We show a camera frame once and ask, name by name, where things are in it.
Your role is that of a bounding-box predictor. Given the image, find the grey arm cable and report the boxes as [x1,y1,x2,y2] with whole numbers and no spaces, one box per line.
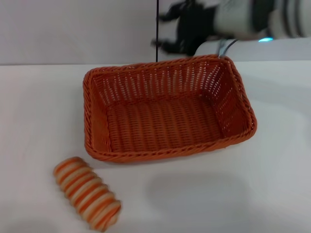
[217,39,238,58]

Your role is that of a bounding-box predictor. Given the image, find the orange woven plastic basket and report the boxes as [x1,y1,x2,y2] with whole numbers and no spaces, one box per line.
[82,54,258,163]

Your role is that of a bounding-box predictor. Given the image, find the orange cream striped bread roll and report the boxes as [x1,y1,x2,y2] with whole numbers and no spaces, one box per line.
[52,156,121,231]

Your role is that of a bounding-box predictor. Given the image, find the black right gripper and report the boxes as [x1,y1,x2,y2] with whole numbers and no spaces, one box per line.
[150,0,219,56]

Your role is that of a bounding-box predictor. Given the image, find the black vertical wall strip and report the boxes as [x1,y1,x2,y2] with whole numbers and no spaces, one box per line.
[155,0,160,63]

